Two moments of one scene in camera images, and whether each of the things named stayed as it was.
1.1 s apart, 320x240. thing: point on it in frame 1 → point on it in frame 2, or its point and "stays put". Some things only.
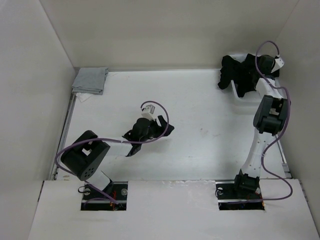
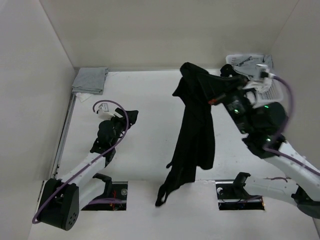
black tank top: (244, 73) → (194, 144)
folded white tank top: (83, 96) stays put
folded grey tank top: (91, 80) stays put
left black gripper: (159, 129) → (121, 120)
